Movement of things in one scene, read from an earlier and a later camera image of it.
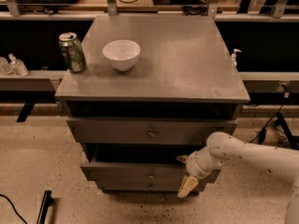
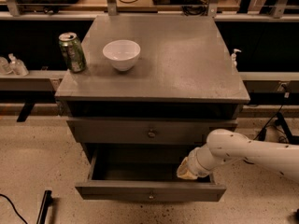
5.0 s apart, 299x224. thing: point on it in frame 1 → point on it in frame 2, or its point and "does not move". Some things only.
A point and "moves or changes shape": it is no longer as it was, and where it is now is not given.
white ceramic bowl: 122,53 does not move
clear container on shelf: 4,65 does not move
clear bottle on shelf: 18,66 does not move
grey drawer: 136,162 moves or changes shape
